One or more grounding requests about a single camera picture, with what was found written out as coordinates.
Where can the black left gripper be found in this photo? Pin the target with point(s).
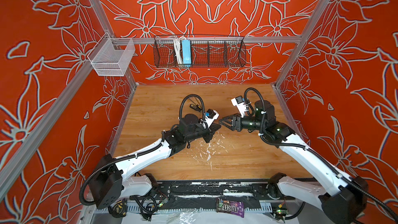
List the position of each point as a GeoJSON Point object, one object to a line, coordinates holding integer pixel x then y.
{"type": "Point", "coordinates": [209, 129]}

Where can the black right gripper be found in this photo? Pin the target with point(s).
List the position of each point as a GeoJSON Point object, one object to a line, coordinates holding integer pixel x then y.
{"type": "Point", "coordinates": [236, 123]}

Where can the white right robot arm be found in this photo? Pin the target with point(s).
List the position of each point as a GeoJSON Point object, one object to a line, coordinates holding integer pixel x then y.
{"type": "Point", "coordinates": [341, 197]}

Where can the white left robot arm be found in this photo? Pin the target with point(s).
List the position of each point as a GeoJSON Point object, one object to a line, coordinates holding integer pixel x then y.
{"type": "Point", "coordinates": [112, 179]}

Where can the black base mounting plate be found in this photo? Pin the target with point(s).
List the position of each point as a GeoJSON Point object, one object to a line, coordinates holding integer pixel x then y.
{"type": "Point", "coordinates": [196, 192]}

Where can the light blue box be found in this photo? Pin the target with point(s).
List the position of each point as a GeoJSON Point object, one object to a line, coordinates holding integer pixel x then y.
{"type": "Point", "coordinates": [186, 52]}

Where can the purple candy bag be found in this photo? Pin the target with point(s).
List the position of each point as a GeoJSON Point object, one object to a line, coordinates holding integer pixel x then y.
{"type": "Point", "coordinates": [230, 207]}

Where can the aluminium horizontal rear bar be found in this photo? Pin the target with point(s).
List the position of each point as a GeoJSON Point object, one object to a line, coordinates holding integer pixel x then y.
{"type": "Point", "coordinates": [247, 40]}

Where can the black tape measure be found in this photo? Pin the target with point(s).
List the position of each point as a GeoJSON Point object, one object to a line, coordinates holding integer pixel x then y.
{"type": "Point", "coordinates": [119, 209]}

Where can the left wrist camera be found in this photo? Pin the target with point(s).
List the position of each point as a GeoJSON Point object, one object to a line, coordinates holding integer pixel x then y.
{"type": "Point", "coordinates": [211, 115]}

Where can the black wire wall basket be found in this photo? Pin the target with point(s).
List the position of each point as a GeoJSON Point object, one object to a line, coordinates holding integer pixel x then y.
{"type": "Point", "coordinates": [204, 54]}

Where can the aluminium table edge rail right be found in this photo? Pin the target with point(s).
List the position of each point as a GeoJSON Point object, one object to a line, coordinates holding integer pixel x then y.
{"type": "Point", "coordinates": [285, 108]}

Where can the clear plastic wall bin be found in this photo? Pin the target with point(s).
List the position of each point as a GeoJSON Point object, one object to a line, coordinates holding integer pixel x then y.
{"type": "Point", "coordinates": [112, 56]}

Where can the aluminium frame post right rear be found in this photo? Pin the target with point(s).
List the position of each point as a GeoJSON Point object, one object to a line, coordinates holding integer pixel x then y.
{"type": "Point", "coordinates": [311, 24]}

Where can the aluminium frame post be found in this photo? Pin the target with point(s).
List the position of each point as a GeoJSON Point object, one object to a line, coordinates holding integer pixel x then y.
{"type": "Point", "coordinates": [311, 24]}
{"type": "Point", "coordinates": [106, 27]}

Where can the aluminium frame post left rear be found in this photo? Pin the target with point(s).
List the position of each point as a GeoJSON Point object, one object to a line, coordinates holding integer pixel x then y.
{"type": "Point", "coordinates": [106, 27]}

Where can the aluminium left side rail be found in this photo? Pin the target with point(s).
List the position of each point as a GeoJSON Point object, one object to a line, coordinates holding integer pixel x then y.
{"type": "Point", "coordinates": [23, 155]}

